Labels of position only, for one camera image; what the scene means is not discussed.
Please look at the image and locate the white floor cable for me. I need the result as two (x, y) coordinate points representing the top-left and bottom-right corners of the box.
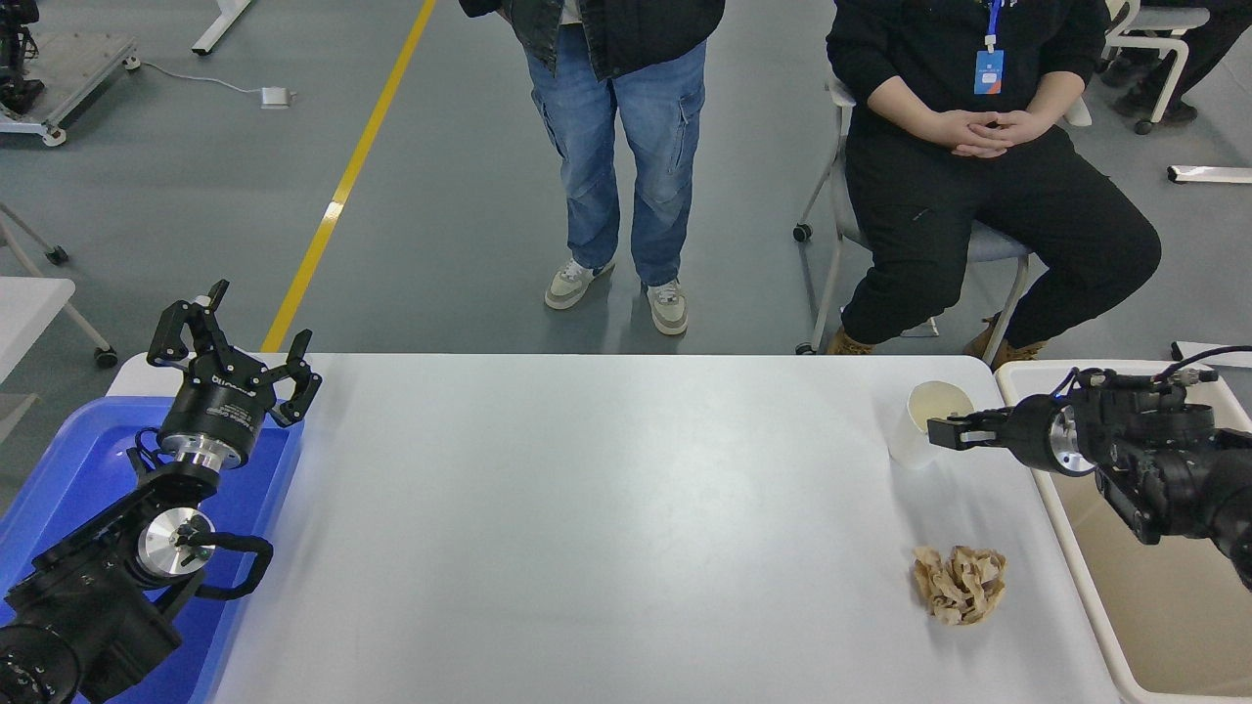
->
(137, 61), (265, 97)

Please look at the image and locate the large pale plastic bin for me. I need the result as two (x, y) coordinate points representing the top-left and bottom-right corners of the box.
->
(996, 359), (1252, 704)

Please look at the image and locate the white background chair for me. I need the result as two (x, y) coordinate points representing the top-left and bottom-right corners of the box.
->
(1103, 0), (1214, 136)

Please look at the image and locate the grey caster leg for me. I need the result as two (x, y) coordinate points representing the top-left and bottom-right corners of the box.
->
(0, 200), (71, 267)
(59, 299), (120, 371)

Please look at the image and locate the seated person's left hand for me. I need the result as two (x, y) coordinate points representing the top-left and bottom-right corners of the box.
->
(990, 110), (1063, 152)

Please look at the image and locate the white table foot bar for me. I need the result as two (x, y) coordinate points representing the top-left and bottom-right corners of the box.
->
(192, 0), (257, 57)

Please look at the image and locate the seated person's right hand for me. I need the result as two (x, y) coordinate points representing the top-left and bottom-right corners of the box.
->
(919, 108), (1009, 160)

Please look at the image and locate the background person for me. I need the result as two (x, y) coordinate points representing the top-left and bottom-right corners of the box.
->
(1105, 0), (1252, 126)

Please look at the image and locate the white paper cup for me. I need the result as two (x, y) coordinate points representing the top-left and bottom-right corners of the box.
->
(888, 380), (976, 471)

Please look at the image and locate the black machine on cart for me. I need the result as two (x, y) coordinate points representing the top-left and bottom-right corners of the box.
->
(0, 0), (46, 114)

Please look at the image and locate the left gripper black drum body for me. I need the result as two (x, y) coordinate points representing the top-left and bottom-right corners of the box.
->
(158, 353), (280, 461)

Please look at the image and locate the standing person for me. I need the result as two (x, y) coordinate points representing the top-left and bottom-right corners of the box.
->
(458, 0), (727, 338)

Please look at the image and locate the blue plastic tray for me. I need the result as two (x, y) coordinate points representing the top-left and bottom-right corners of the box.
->
(0, 394), (306, 704)

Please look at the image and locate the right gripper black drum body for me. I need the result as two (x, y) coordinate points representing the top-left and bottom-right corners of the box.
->
(998, 393), (1064, 472)

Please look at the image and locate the tan paper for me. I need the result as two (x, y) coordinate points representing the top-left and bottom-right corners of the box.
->
(913, 545), (1008, 628)

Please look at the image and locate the white side table top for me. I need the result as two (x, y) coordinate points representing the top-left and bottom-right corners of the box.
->
(0, 277), (77, 385)

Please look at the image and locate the white grey office chair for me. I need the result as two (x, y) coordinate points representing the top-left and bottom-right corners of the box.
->
(788, 66), (1095, 365)

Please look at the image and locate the metal platform cart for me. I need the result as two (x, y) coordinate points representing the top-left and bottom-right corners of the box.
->
(0, 32), (142, 148)

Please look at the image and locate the blue lanyard badge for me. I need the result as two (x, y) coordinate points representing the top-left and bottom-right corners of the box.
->
(973, 0), (1007, 97)

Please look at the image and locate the seated person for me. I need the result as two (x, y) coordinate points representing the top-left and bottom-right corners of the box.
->
(825, 0), (1163, 371)

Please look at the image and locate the white floor bar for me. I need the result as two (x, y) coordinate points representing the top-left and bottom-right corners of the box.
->
(1171, 340), (1252, 371)
(1168, 164), (1252, 185)

